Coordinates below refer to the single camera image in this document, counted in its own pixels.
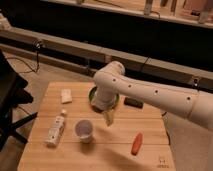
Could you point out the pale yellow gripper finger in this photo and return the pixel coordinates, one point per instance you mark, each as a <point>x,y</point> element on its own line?
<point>109,117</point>

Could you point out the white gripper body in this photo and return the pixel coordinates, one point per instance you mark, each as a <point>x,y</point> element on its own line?
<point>104,101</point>

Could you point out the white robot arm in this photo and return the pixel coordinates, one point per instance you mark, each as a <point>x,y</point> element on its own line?
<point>195,105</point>

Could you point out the green ceramic bowl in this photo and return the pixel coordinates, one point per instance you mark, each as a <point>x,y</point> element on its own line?
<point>91,96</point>

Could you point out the white ceramic cup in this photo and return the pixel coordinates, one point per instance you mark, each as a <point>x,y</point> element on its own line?
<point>84,131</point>

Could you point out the black rectangular block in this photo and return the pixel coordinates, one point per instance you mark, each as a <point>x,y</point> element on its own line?
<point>133,102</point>

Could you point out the orange carrot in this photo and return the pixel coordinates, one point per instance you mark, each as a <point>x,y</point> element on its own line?
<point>137,144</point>

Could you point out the white folded cloth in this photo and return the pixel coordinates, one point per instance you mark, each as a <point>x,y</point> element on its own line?
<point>66,96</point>

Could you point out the white plastic bottle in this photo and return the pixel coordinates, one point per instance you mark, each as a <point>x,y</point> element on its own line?
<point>56,130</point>

